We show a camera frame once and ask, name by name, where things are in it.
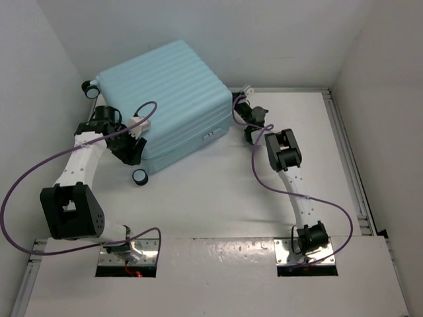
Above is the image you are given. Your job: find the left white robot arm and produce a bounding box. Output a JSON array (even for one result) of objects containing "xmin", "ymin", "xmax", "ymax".
[{"xmin": 40, "ymin": 106, "xmax": 151, "ymax": 264}]

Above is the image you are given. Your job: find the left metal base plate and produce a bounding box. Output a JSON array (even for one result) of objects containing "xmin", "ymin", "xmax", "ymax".
[{"xmin": 98, "ymin": 239, "xmax": 159, "ymax": 267}]

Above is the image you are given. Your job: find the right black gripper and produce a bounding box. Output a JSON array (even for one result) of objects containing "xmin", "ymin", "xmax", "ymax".
[{"xmin": 221, "ymin": 90, "xmax": 254, "ymax": 127}]

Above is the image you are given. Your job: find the metal base plate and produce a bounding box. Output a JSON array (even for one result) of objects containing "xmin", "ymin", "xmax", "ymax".
[
  {"xmin": 98, "ymin": 239, "xmax": 159, "ymax": 267},
  {"xmin": 274, "ymin": 238, "xmax": 336, "ymax": 267}
]

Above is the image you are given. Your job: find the light blue suitcase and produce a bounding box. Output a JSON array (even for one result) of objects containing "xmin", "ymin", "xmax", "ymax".
[{"xmin": 81, "ymin": 40, "xmax": 232, "ymax": 174}]

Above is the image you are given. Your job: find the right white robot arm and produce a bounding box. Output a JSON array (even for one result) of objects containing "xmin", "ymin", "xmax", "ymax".
[{"xmin": 233, "ymin": 87, "xmax": 328, "ymax": 256}]

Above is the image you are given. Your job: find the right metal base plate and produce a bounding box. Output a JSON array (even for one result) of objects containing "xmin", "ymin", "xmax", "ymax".
[{"xmin": 274, "ymin": 238, "xmax": 336, "ymax": 267}]

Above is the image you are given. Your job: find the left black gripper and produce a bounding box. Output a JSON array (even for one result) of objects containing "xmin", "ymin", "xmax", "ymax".
[{"xmin": 108, "ymin": 125, "xmax": 146, "ymax": 166}]

